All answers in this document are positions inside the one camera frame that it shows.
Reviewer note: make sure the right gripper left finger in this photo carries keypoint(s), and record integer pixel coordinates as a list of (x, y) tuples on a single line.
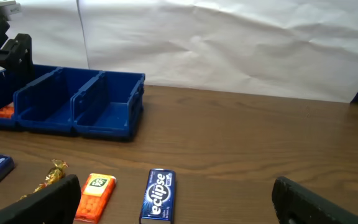
[(42, 205)]

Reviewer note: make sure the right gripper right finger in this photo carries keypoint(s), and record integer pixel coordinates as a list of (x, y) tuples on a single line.
[(303, 205)]

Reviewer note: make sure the gold candy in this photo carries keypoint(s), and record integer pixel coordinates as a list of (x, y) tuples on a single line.
[(54, 175), (37, 189)]

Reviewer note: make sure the orange candy box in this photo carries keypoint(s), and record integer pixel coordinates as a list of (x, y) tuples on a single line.
[(2, 116), (5, 109), (95, 199)]

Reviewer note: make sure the blue tray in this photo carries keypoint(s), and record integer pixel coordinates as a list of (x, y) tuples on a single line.
[(110, 115)]

